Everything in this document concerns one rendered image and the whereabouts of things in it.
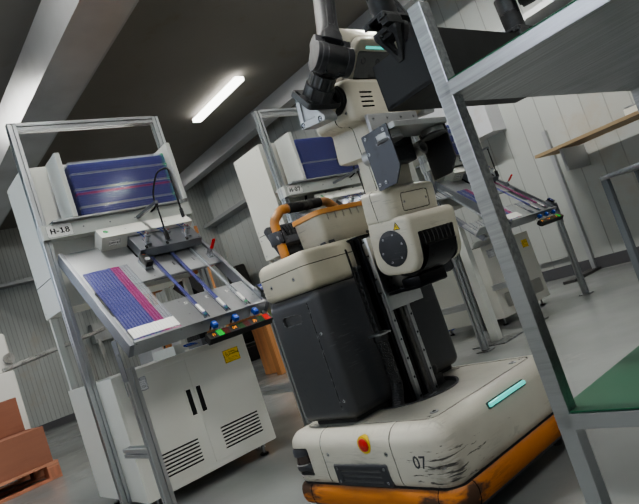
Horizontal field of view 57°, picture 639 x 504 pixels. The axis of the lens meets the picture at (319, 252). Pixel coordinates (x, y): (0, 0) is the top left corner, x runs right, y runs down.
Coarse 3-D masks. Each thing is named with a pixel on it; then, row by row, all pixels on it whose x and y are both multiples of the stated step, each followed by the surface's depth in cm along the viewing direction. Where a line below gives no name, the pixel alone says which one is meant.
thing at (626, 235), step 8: (624, 168) 351; (632, 168) 347; (608, 176) 360; (616, 176) 369; (608, 184) 361; (608, 192) 362; (608, 200) 363; (616, 200) 361; (616, 208) 360; (616, 216) 361; (624, 224) 359; (624, 232) 360; (624, 240) 361; (632, 240) 360; (632, 248) 358; (632, 256) 359; (632, 264) 360
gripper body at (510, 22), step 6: (510, 12) 166; (516, 12) 166; (504, 18) 168; (510, 18) 166; (516, 18) 166; (522, 18) 167; (504, 24) 168; (510, 24) 167; (516, 24) 166; (522, 24) 166; (510, 30) 165; (516, 30) 164
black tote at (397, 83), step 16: (448, 32) 129; (464, 32) 133; (480, 32) 137; (496, 32) 142; (416, 48) 127; (448, 48) 127; (464, 48) 131; (480, 48) 135; (496, 48) 140; (384, 64) 134; (400, 64) 131; (416, 64) 128; (464, 64) 129; (384, 80) 135; (400, 80) 132; (416, 80) 129; (384, 96) 136; (400, 96) 133; (416, 96) 132; (432, 96) 136
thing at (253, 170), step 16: (272, 144) 391; (240, 160) 400; (256, 160) 387; (240, 176) 404; (256, 176) 391; (272, 176) 384; (256, 192) 394; (272, 192) 382; (256, 208) 398; (272, 208) 385; (256, 224) 402; (272, 256) 396
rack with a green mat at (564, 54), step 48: (576, 0) 85; (624, 0) 83; (432, 48) 103; (528, 48) 91; (576, 48) 100; (624, 48) 111; (480, 96) 110; (528, 96) 124; (480, 192) 102; (528, 288) 101; (528, 336) 101; (624, 384) 103; (576, 432) 98
